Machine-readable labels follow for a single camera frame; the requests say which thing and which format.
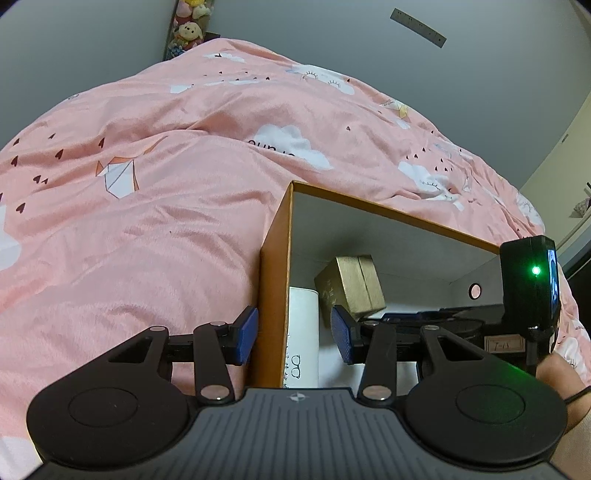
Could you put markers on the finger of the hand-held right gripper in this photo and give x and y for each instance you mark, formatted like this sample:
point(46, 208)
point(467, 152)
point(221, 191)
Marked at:
point(406, 317)

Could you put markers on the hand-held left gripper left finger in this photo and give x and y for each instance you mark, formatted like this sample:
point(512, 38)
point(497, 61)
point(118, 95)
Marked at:
point(247, 334)

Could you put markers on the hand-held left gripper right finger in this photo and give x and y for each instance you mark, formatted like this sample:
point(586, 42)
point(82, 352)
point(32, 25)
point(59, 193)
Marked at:
point(344, 334)

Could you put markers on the orange cardboard box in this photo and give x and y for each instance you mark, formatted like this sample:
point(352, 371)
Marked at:
point(274, 300)

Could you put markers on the person's right hand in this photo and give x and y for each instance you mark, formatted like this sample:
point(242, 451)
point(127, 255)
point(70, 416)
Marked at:
point(554, 376)

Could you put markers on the white box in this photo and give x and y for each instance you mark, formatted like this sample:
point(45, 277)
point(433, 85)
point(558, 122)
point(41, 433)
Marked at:
point(302, 323)

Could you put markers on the gold gift box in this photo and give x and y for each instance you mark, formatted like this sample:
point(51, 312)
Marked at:
point(355, 286)

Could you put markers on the pink printed blanket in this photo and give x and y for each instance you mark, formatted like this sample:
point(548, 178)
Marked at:
point(138, 230)

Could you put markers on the column of plush toys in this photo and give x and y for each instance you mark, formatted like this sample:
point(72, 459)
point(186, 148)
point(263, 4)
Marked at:
point(187, 27)

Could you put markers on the grey wall socket strip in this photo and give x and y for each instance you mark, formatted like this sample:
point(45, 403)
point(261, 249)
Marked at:
point(418, 26)

